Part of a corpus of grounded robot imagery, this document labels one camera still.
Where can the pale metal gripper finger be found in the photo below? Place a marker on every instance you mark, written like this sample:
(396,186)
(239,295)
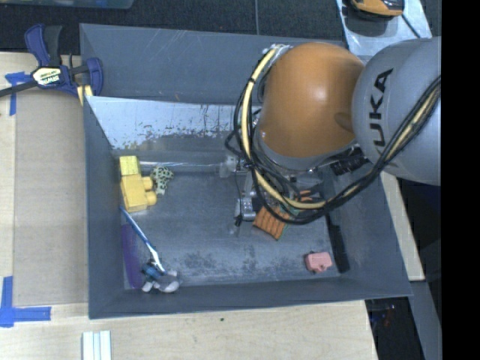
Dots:
(251,211)
(240,210)

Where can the orange ribbed sponge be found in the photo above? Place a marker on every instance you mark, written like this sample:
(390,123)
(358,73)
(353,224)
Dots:
(268,223)

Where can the grey metal bin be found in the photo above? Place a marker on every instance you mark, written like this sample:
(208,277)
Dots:
(210,238)

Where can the clear plastic tube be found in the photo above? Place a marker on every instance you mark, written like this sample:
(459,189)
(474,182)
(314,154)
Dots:
(183,166)

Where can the pink eraser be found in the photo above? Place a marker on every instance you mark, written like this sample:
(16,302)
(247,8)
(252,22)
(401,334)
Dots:
(318,262)

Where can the green spotted toy animal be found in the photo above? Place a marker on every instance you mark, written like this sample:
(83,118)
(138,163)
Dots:
(162,178)

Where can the black flat bar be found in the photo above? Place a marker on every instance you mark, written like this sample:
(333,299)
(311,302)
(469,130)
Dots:
(339,246)

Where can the grey and white toy animal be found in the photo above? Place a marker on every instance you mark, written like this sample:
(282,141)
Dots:
(167,283)

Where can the blue and white toothbrush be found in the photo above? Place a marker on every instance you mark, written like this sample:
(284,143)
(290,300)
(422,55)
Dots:
(138,233)

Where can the yellow toy block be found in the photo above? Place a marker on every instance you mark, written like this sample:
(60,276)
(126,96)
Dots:
(133,189)

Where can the pale wood board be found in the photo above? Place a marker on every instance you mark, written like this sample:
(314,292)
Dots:
(48,201)

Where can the black cylinder on white bracket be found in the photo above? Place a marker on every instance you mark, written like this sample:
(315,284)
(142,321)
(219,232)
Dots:
(347,164)

